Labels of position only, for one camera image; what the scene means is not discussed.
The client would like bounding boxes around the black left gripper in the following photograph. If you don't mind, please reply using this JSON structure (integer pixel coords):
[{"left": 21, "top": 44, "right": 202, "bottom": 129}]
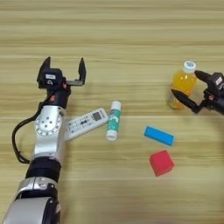
[{"left": 36, "top": 56, "right": 88, "bottom": 109}]

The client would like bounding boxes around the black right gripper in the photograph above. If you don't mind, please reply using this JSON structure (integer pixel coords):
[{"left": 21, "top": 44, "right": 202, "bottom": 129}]
[{"left": 170, "top": 69, "right": 224, "bottom": 116}]

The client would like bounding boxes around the orange juice bottle white cap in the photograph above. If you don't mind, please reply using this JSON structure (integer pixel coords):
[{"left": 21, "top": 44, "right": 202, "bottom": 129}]
[{"left": 166, "top": 60, "right": 198, "bottom": 111}]

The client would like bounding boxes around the white green glue stick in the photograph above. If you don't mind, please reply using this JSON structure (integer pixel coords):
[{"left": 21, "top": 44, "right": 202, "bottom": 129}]
[{"left": 105, "top": 101, "right": 123, "bottom": 142}]

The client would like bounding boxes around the red cube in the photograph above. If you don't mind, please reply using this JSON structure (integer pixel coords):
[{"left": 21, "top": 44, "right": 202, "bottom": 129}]
[{"left": 149, "top": 150, "right": 175, "bottom": 178}]

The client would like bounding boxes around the left gripper small black box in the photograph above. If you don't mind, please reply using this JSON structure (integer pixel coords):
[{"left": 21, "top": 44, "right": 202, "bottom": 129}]
[{"left": 38, "top": 68, "right": 64, "bottom": 89}]

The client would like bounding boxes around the gripper small black box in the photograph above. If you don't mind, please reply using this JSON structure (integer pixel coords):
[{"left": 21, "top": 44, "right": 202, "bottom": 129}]
[
  {"left": 208, "top": 72, "right": 224, "bottom": 95},
  {"left": 38, "top": 68, "right": 64, "bottom": 89}
]

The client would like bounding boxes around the right gripper small black box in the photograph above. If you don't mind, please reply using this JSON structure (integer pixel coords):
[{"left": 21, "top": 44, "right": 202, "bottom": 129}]
[{"left": 208, "top": 72, "right": 224, "bottom": 95}]

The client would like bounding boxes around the white remote control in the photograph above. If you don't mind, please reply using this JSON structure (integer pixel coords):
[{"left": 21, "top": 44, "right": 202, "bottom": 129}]
[{"left": 65, "top": 108, "right": 109, "bottom": 142}]

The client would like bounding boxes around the blue rectangular block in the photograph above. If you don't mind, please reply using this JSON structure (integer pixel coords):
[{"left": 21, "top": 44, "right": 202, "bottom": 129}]
[{"left": 143, "top": 125, "right": 175, "bottom": 147}]

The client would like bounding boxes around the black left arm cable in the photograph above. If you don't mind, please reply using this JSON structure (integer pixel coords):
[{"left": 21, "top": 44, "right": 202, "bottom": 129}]
[{"left": 11, "top": 100, "right": 49, "bottom": 165}]

